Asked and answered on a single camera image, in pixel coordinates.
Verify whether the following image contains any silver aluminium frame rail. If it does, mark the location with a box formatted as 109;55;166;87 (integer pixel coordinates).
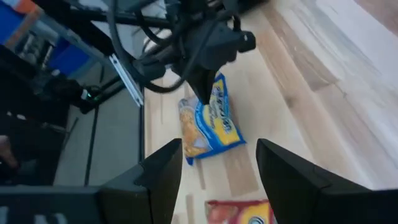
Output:
108;53;145;108

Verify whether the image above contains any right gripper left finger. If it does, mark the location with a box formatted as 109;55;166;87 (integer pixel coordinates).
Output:
99;138;183;224

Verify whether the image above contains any person's hand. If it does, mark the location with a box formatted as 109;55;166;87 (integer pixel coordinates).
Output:
0;134;19;171

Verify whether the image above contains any person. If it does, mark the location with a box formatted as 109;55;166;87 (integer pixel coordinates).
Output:
0;102;71;187

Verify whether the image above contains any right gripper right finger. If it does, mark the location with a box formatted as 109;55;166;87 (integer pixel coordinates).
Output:
255;139;371;224

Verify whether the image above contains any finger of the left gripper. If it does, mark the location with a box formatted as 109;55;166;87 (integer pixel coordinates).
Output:
186;68;217;106

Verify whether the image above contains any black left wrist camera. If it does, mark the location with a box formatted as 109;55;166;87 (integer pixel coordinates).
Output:
234;30;257;54

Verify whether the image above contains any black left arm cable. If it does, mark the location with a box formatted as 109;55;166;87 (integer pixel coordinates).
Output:
106;0;193;94

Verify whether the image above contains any red Maruchan noodle pack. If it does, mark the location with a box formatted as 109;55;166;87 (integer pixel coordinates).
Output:
203;198;277;224

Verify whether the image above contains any black device with green light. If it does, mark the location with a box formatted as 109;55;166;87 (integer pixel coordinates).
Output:
40;74;125;114

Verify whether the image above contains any blue Maruchan noodle pack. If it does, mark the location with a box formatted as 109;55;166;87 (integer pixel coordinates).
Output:
177;71;248;166

